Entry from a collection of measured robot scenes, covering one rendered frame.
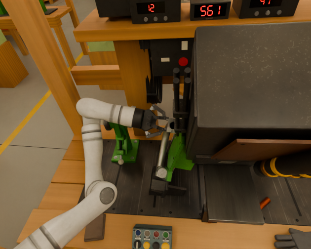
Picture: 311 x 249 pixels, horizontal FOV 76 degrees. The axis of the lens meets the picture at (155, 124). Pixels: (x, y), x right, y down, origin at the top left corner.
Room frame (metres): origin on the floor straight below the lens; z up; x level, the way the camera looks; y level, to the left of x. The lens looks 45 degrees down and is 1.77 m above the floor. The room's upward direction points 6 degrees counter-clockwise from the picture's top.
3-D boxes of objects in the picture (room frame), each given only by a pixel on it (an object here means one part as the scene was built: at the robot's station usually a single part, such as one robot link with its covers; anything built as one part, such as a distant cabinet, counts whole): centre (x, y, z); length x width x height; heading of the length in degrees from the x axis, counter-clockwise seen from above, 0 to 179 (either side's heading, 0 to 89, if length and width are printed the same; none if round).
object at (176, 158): (0.46, -0.09, 1.17); 0.13 x 0.12 x 0.20; 80
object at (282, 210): (0.51, -0.18, 0.89); 1.10 x 0.42 x 0.02; 80
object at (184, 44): (0.73, -0.10, 1.42); 0.17 x 0.12 x 0.15; 80
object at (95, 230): (0.31, 0.29, 0.91); 0.10 x 0.08 x 0.03; 1
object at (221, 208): (0.39, -0.24, 1.11); 0.39 x 0.16 x 0.03; 170
